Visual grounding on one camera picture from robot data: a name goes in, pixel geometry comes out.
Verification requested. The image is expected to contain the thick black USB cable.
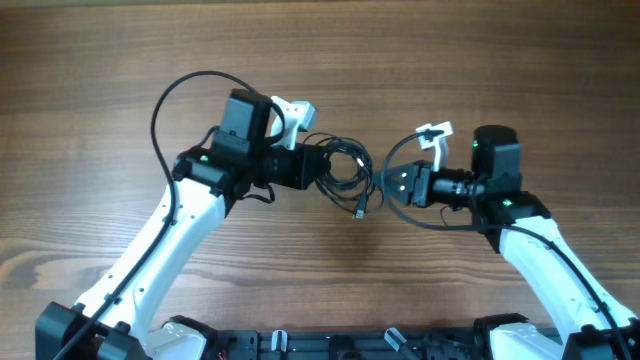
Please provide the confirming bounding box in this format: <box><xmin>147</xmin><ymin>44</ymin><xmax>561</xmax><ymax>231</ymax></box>
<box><xmin>314</xmin><ymin>137</ymin><xmax>376</xmax><ymax>220</ymax></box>

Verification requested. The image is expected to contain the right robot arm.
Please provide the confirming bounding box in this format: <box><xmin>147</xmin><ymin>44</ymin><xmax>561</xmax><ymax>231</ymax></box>
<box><xmin>374</xmin><ymin>123</ymin><xmax>639</xmax><ymax>359</ymax></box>

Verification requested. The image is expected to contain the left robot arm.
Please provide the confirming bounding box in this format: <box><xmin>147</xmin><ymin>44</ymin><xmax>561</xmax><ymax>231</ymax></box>
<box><xmin>35</xmin><ymin>89</ymin><xmax>328</xmax><ymax>359</ymax></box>

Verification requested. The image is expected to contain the right camera black cable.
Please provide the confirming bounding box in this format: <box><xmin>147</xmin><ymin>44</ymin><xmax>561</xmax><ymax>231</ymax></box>
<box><xmin>379</xmin><ymin>128</ymin><xmax>634</xmax><ymax>360</ymax></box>

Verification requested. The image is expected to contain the thin black USB cable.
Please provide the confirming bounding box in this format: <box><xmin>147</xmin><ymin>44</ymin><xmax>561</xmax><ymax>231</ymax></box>
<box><xmin>299</xmin><ymin>130</ymin><xmax>386</xmax><ymax>214</ymax></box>

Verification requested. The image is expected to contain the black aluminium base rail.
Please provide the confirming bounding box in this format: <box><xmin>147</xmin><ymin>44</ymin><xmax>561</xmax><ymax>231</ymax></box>
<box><xmin>202</xmin><ymin>328</ymin><xmax>492</xmax><ymax>360</ymax></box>

